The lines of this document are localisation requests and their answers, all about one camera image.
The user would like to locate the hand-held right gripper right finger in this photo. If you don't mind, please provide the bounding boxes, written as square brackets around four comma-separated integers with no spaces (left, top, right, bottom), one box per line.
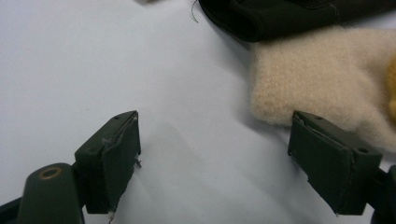
[288,110,384,217]

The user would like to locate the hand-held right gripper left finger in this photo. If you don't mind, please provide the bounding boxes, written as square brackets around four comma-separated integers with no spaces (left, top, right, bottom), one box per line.
[74,110,143,216]

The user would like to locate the cream knitted glove orange fingers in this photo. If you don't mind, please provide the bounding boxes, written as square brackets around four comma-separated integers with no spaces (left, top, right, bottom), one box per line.
[249,25,396,154]

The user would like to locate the black glove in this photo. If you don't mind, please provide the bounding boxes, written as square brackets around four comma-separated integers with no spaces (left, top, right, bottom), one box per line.
[190,0,396,43]

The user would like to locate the white board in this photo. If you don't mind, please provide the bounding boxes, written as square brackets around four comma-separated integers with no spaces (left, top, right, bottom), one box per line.
[0,0,396,224]

